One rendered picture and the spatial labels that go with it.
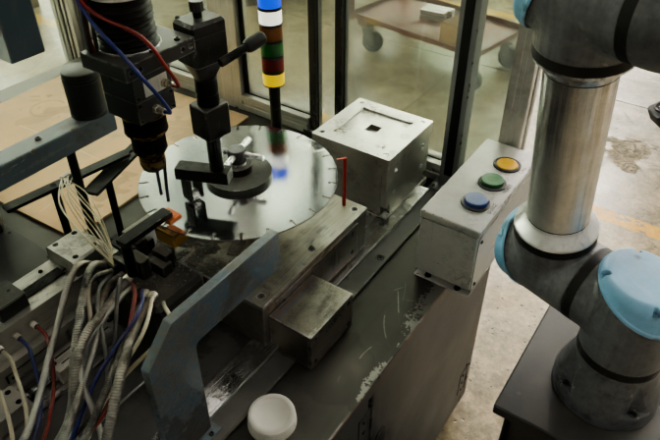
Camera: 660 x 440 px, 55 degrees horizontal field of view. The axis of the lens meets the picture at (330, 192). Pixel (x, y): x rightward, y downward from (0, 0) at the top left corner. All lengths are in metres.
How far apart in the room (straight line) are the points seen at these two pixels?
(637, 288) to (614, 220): 1.81
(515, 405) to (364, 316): 0.28
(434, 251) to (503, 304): 1.12
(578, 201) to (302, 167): 0.45
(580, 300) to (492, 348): 1.17
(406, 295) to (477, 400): 0.86
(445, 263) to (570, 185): 0.34
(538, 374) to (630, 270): 0.24
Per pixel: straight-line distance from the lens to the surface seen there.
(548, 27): 0.74
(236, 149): 1.04
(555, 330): 1.14
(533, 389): 1.05
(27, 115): 1.80
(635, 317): 0.90
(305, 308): 1.01
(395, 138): 1.26
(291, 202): 1.00
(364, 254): 1.19
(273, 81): 1.29
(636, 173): 3.04
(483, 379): 2.00
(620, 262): 0.93
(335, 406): 0.99
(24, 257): 1.20
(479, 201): 1.10
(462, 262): 1.11
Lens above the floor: 1.56
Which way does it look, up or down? 36 degrees down
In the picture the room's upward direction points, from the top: straight up
